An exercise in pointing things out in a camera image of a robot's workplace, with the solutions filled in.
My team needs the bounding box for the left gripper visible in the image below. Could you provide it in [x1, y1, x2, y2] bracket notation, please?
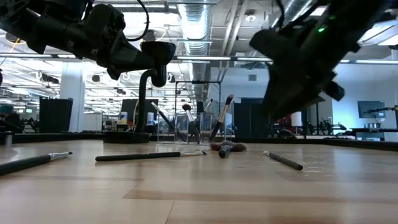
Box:
[67, 2, 156, 82]

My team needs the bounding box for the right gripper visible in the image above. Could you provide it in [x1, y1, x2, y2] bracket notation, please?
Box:
[249, 17, 356, 121]

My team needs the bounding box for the thin black makeup brush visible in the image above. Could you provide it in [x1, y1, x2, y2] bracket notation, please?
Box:
[262, 150, 304, 172]
[203, 98, 215, 114]

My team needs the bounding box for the slim black makeup brush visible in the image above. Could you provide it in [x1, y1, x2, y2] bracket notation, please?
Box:
[95, 150, 208, 162]
[0, 151, 73, 176]
[150, 101, 187, 143]

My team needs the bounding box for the brown-handled makeup brush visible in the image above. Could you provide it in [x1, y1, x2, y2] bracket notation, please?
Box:
[208, 94, 235, 143]

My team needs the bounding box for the round-head black makeup brush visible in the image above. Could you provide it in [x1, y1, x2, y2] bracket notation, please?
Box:
[182, 103, 201, 144]

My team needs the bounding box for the clear acrylic brush organizer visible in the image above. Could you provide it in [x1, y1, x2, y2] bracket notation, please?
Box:
[156, 111, 228, 145]

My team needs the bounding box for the fan makeup brush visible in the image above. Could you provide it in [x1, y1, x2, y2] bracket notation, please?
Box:
[209, 140, 248, 159]

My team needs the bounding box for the white cylinder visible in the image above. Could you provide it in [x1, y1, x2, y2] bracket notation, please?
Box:
[290, 111, 303, 128]

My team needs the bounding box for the black desktop monitor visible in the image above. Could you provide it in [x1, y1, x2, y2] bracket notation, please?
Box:
[121, 98, 159, 126]

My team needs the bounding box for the black cabinet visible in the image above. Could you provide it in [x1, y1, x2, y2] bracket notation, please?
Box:
[233, 97, 272, 138]

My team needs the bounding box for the white pillar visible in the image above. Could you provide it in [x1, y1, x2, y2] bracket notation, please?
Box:
[59, 61, 86, 133]

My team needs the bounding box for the clear acrylic brush holder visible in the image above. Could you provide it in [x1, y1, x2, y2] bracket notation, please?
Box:
[174, 80, 223, 138]

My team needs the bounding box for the black partition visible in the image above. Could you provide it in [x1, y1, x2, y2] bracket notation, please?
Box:
[39, 97, 74, 134]

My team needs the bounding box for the dark background table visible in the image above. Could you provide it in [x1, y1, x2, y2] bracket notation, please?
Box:
[350, 126, 398, 141]

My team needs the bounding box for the person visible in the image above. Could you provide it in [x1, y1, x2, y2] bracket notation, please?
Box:
[0, 103, 23, 135]

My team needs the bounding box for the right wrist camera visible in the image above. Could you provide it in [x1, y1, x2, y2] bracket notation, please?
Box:
[323, 80, 346, 102]

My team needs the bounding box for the wall-mounted dark monitor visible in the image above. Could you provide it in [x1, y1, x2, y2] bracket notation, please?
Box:
[357, 100, 387, 119]

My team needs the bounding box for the silver ventilation duct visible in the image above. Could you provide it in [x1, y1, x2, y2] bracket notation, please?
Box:
[176, 0, 216, 94]

